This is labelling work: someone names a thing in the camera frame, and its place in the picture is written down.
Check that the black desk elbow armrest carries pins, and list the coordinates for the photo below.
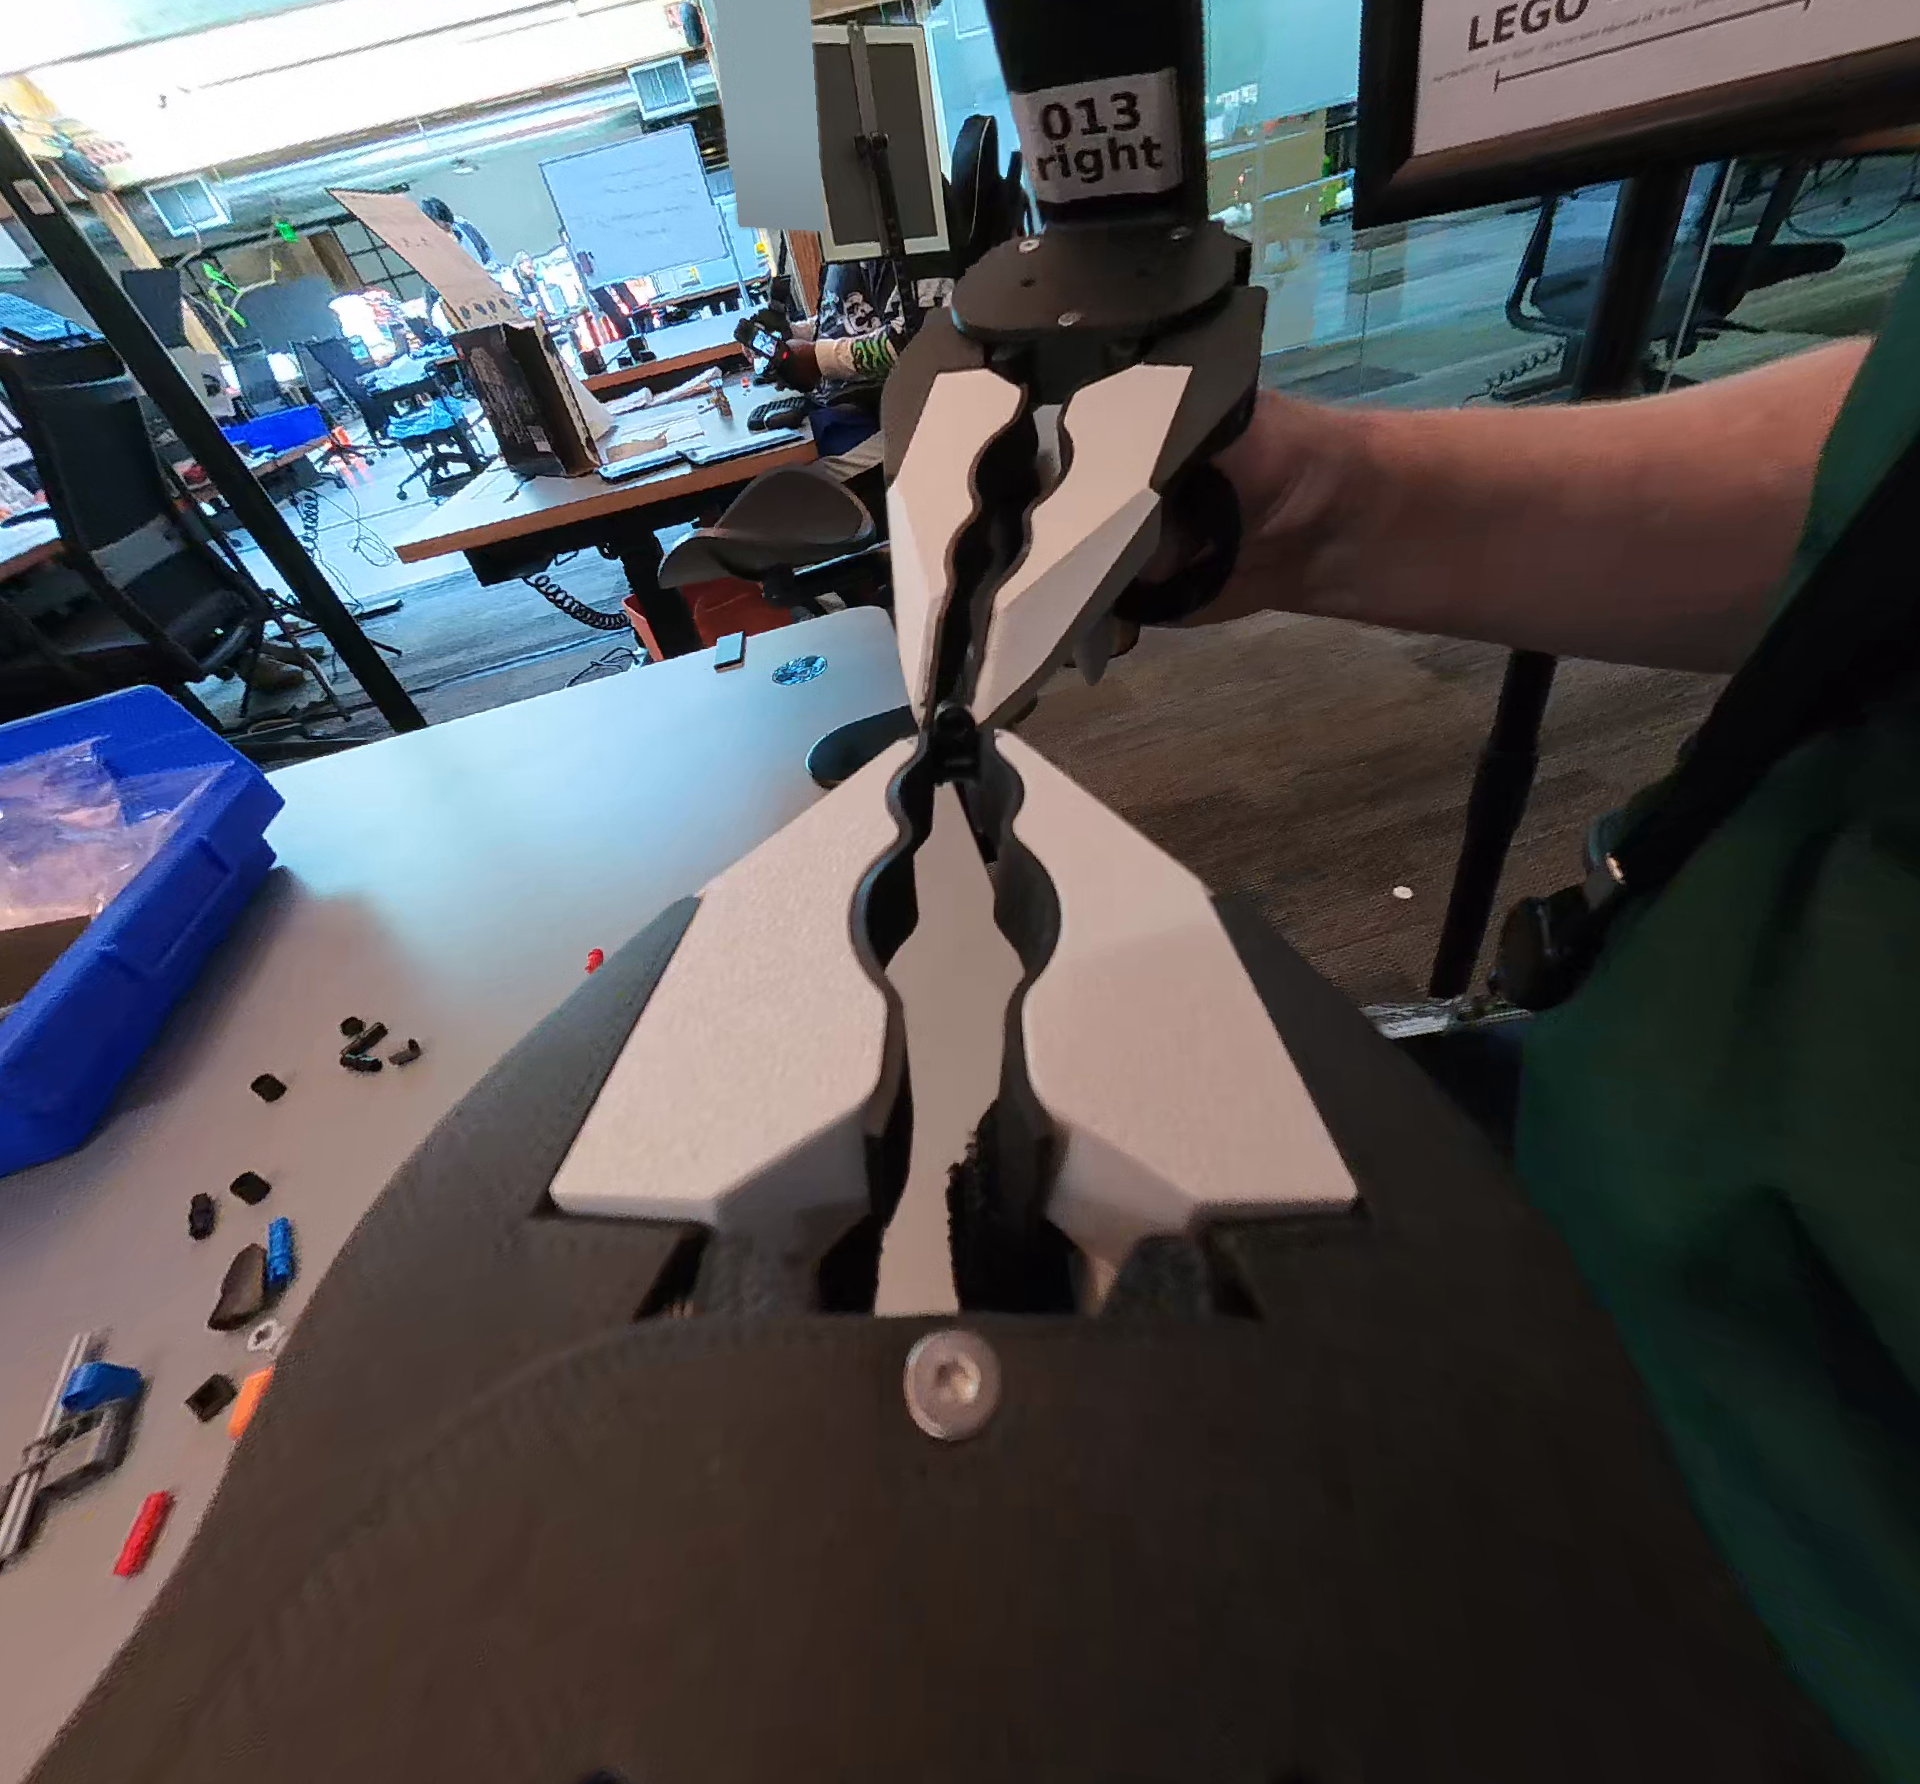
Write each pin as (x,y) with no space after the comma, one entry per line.
(782,528)

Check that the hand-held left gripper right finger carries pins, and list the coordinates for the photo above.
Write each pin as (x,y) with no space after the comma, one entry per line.
(1188,1064)

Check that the person's right hand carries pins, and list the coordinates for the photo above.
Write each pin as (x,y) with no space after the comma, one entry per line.
(1282,506)

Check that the blue lego long pin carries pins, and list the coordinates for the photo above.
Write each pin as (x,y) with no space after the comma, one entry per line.
(280,1256)

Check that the blue plastic bin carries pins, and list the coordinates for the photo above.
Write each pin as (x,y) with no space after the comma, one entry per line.
(136,918)

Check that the black lego pin pair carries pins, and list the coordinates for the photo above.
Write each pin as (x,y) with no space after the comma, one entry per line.
(369,1040)

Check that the brown office desk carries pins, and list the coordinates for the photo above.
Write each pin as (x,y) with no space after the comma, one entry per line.
(595,495)

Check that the clear plastic parts bags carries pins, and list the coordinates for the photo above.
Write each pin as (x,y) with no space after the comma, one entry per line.
(76,827)

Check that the framed white sign stand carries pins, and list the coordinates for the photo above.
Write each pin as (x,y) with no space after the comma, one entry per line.
(1652,15)

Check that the black printed box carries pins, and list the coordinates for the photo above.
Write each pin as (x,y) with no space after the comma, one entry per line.
(520,390)

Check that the person's right forearm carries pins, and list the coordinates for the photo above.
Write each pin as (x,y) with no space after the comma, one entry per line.
(1576,506)

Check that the black pole stand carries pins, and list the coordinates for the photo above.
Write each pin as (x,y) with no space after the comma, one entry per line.
(229,437)

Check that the black lego blade piece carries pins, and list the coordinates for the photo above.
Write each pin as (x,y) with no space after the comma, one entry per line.
(958,748)

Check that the orange lego piece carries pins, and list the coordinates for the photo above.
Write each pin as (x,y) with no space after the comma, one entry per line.
(250,1400)

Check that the small black lego tile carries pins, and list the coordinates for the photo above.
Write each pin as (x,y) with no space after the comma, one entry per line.
(210,1400)

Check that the light grey lego axle connector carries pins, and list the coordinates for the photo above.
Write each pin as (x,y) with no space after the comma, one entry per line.
(258,1337)

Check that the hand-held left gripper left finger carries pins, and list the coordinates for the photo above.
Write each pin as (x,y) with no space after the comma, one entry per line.
(721,1064)

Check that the grey lego axle blue assembly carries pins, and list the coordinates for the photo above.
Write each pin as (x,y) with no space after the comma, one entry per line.
(76,1437)

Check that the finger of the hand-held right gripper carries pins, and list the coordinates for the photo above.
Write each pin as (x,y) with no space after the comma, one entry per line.
(1103,495)
(939,495)

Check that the whiteboard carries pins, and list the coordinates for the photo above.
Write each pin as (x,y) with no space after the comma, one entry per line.
(633,211)

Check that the grey computer monitor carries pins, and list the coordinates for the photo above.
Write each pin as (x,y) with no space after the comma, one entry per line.
(917,151)

